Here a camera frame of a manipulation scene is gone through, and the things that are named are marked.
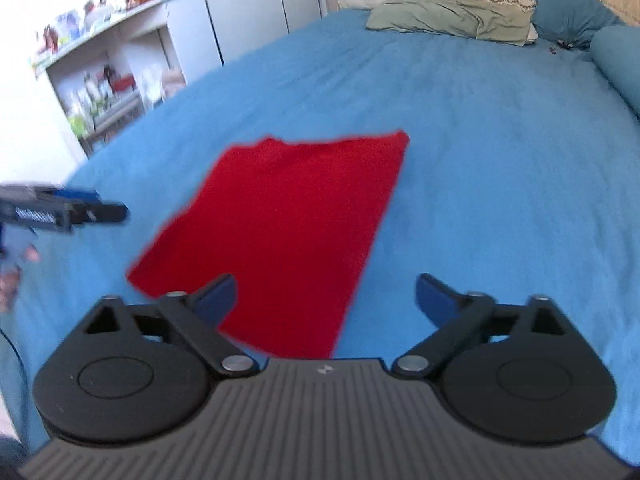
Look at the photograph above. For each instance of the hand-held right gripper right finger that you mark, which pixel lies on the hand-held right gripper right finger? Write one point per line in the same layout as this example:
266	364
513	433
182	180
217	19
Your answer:
435	300

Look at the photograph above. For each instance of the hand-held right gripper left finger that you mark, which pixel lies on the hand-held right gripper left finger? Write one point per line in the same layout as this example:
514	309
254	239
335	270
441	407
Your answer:
217	300

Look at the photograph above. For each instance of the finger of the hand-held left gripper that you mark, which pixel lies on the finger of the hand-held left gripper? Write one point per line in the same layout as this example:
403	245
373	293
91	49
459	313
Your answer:
102	212

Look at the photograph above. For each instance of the red sweater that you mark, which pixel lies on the red sweater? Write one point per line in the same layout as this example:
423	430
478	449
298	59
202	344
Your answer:
290	220

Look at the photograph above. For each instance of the person's left hand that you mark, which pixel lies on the person's left hand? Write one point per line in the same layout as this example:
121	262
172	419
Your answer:
12	280

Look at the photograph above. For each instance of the white shelf unit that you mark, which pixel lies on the white shelf unit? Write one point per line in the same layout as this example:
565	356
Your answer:
65	105

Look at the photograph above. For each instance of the red box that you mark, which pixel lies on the red box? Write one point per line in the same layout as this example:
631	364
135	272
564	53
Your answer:
124	84

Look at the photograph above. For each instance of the white and grey wardrobe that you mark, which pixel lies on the white and grey wardrobe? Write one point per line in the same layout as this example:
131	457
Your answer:
250	5

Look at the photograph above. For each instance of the green pillow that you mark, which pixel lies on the green pillow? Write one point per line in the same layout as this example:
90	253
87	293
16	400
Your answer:
450	20

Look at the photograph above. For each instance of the small dark items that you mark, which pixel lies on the small dark items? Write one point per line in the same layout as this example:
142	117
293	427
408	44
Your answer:
561	46

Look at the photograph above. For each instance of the blue duvet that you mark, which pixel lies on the blue duvet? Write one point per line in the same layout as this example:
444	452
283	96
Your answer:
620	65

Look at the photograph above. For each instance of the blue pillow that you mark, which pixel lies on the blue pillow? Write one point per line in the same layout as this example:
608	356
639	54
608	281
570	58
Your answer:
570	10

